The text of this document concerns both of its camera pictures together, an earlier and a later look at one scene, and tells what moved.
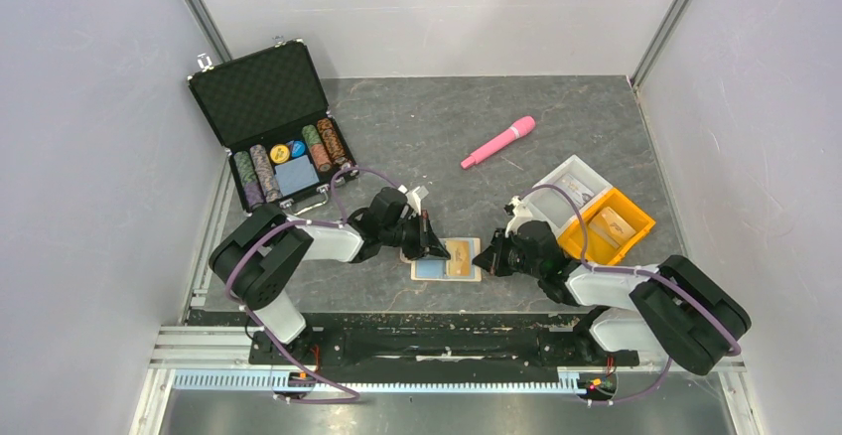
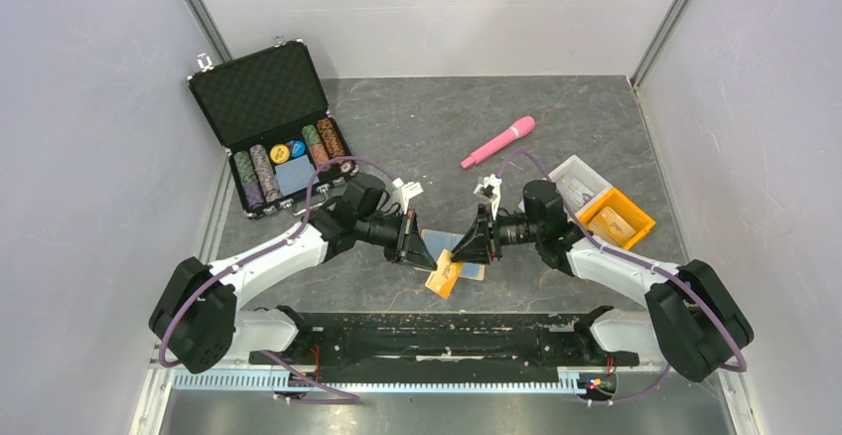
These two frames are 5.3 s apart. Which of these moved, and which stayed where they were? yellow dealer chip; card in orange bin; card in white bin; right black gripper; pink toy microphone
Moved: right black gripper
Stayed: pink toy microphone; card in orange bin; card in white bin; yellow dealer chip
